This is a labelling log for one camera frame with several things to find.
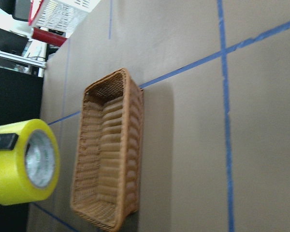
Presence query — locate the red cylinder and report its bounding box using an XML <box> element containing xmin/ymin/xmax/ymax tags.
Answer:
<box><xmin>32</xmin><ymin>28</ymin><xmax>67</xmax><ymax>47</ymax></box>

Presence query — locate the aluminium frame post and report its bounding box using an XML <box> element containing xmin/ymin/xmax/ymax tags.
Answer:
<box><xmin>0</xmin><ymin>51</ymin><xmax>47</xmax><ymax>69</ymax></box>

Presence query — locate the yellow tape roll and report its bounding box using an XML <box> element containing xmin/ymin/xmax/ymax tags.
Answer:
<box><xmin>0</xmin><ymin>119</ymin><xmax>60</xmax><ymax>205</ymax></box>

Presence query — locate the brown wicker basket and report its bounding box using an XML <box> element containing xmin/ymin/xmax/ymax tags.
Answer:
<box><xmin>71</xmin><ymin>68</ymin><xmax>144</xmax><ymax>232</ymax></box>

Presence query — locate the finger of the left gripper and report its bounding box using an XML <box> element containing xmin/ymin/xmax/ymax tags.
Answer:
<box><xmin>0</xmin><ymin>133</ymin><xmax>19</xmax><ymax>150</ymax></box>

